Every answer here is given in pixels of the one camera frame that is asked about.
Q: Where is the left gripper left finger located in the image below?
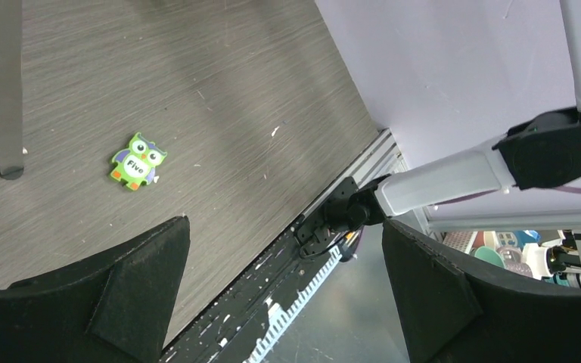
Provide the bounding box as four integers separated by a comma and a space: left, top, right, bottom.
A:
0, 216, 191, 362

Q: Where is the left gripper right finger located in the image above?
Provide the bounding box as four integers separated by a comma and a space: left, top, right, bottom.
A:
382, 220, 581, 362

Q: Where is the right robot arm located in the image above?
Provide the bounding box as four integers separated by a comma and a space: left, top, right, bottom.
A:
324, 1, 581, 231

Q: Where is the green owl toy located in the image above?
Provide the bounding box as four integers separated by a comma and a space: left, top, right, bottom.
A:
109, 132, 168, 191

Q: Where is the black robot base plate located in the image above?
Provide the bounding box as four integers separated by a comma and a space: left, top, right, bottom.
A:
160, 176, 382, 362

